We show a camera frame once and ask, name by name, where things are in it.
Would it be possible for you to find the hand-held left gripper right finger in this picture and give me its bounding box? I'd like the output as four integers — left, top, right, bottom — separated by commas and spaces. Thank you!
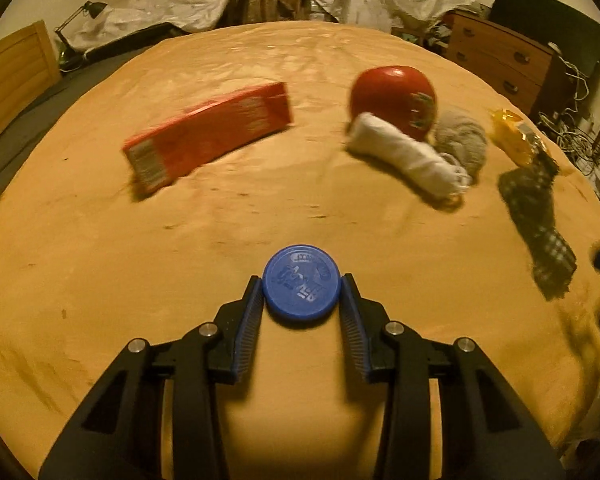
340, 273, 566, 480

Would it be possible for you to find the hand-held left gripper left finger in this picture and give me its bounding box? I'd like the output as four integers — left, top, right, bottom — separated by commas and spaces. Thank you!
37, 275, 266, 480

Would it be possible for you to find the blue round plastic lid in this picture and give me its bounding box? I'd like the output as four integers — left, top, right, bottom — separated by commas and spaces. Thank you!
262, 245, 342, 322

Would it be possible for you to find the black checkered cloth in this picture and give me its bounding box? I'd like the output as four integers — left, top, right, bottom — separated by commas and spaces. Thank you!
497, 162, 579, 302

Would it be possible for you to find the yellow plastic packet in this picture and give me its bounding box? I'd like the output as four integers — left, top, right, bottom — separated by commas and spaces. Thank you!
487, 108, 562, 172

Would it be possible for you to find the white rolled sock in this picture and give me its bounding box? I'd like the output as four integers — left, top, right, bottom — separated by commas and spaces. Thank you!
346, 112, 472, 200

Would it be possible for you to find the grey knitted sock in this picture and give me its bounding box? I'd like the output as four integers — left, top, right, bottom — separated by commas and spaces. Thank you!
432, 109, 489, 182

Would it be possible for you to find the flat red cardboard box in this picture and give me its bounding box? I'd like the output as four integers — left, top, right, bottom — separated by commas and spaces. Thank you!
121, 81, 294, 197

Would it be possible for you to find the wooden chest of drawers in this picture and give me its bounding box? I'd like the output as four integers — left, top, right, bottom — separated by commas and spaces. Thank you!
446, 10, 567, 117

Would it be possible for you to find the red tomato-shaped container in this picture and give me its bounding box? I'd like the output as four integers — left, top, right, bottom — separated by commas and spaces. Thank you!
349, 65, 438, 142

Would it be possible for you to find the black flat screen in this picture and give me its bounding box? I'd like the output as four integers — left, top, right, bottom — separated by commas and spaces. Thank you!
489, 0, 600, 92

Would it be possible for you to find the grey bed sheet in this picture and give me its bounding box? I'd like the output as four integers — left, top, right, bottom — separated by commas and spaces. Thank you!
0, 42, 158, 226

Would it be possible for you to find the small silver plastic cover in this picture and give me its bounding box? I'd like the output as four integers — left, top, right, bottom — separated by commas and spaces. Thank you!
74, 0, 232, 52

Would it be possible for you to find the light wooden slatted panel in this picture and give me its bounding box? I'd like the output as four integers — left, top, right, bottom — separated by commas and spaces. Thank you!
0, 20, 62, 158

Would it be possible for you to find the black desk lamp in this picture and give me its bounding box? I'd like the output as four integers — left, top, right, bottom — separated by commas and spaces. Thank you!
54, 0, 109, 70

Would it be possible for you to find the tangle of white cables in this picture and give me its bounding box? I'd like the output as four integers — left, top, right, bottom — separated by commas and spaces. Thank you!
534, 50, 600, 177

